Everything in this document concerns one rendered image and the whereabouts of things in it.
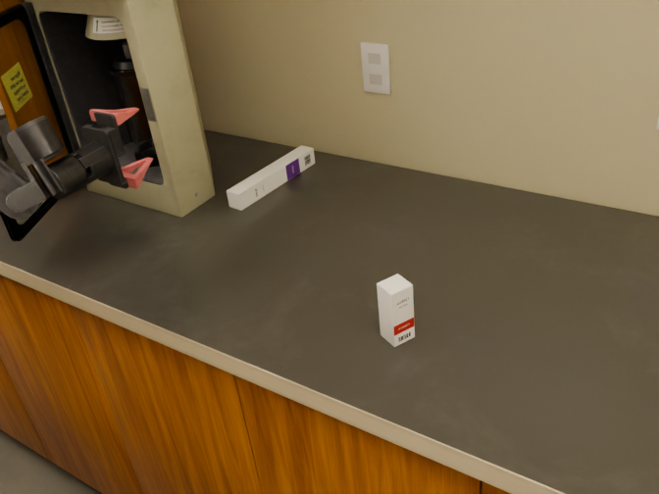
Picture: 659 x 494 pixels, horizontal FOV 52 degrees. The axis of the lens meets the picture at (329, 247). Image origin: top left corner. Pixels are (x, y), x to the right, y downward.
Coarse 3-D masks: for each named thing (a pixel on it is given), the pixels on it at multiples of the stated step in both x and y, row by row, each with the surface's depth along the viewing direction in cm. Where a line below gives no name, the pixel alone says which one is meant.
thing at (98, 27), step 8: (88, 16) 136; (96, 16) 134; (104, 16) 133; (88, 24) 136; (96, 24) 134; (104, 24) 133; (112, 24) 133; (120, 24) 133; (88, 32) 136; (96, 32) 134; (104, 32) 134; (112, 32) 133; (120, 32) 133
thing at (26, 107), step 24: (0, 48) 130; (24, 48) 138; (0, 72) 130; (24, 72) 138; (0, 96) 130; (24, 96) 138; (48, 96) 146; (0, 120) 130; (24, 120) 137; (48, 120) 146
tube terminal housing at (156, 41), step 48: (48, 0) 135; (96, 0) 127; (144, 0) 126; (48, 48) 143; (144, 48) 128; (192, 96) 142; (192, 144) 145; (96, 192) 162; (144, 192) 151; (192, 192) 148
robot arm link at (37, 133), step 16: (16, 128) 105; (32, 128) 104; (48, 128) 106; (16, 144) 105; (32, 144) 105; (48, 144) 106; (32, 160) 106; (32, 176) 106; (16, 192) 104; (32, 192) 105; (16, 208) 104
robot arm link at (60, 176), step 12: (48, 156) 106; (72, 156) 109; (36, 168) 106; (48, 168) 106; (60, 168) 107; (72, 168) 108; (48, 180) 107; (60, 180) 106; (72, 180) 108; (84, 180) 110; (48, 192) 110; (60, 192) 108; (72, 192) 109
